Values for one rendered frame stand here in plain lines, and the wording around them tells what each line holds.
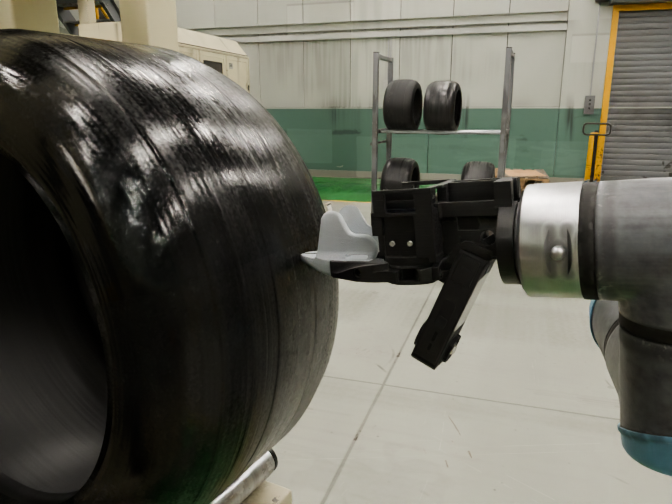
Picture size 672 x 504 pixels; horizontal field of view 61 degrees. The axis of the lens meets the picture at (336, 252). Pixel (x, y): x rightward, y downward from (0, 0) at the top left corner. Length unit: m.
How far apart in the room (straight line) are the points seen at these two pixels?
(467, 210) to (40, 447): 0.66
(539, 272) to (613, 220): 0.06
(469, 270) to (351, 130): 11.39
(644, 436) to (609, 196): 0.18
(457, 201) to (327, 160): 11.56
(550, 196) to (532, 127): 10.92
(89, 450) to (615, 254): 0.72
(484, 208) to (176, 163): 0.25
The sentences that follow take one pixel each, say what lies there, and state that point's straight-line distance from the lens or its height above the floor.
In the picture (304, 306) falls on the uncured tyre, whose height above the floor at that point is 1.18.
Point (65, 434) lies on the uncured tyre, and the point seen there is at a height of 0.93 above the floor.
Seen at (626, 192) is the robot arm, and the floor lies 1.32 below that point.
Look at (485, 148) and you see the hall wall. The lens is 11.40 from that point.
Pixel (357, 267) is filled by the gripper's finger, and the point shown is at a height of 1.24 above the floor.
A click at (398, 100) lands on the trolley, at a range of 5.80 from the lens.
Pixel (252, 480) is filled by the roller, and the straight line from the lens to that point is 0.80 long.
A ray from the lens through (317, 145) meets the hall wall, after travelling 12.08.
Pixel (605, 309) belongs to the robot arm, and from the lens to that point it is 0.60.
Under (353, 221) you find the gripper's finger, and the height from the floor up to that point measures 1.27.
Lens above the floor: 1.37
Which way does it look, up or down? 14 degrees down
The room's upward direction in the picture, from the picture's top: straight up
